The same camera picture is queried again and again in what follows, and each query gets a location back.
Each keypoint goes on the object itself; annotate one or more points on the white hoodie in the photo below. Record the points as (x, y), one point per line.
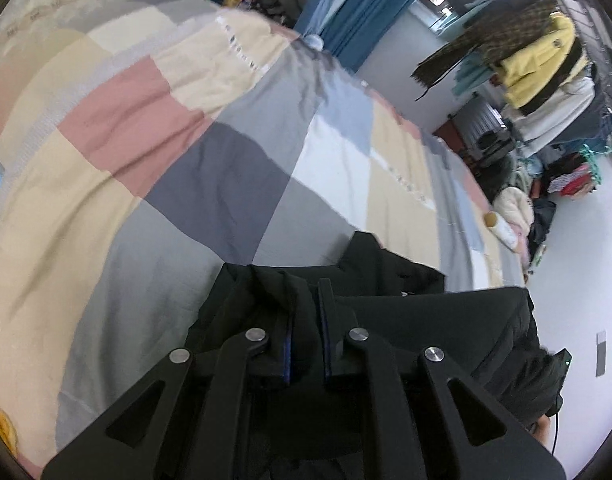
(556, 115)

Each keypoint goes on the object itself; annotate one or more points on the yellow fleece jacket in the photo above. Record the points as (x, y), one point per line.
(541, 65)

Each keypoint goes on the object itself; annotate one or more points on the pastel patchwork quilt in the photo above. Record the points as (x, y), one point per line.
(135, 185)

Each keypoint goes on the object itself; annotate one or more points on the blue curtain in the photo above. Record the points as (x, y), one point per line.
(371, 10)

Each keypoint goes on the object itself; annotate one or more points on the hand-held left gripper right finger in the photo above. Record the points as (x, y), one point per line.
(326, 340)

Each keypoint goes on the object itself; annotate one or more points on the dark grey hanging coat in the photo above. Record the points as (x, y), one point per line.
(598, 122)

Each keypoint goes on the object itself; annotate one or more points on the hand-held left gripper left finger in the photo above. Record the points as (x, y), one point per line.
(288, 360)

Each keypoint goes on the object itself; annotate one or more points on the teal hanging garment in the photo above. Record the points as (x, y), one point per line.
(473, 60)

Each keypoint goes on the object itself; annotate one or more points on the cream plush blanket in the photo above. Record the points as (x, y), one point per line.
(511, 207)

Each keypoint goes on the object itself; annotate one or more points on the dark ribbed suitcase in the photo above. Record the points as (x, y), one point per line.
(468, 132)

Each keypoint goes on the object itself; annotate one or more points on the black puffer jacket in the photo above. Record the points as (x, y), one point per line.
(436, 320)

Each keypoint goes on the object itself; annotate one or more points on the hanging socks and underwear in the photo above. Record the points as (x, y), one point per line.
(571, 182)

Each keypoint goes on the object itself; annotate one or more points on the pile of clothes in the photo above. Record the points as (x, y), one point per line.
(541, 220)

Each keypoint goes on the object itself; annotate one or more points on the white cylindrical bottle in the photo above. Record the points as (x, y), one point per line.
(503, 232)

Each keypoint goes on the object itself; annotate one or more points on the green clip hanger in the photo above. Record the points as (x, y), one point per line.
(593, 160)

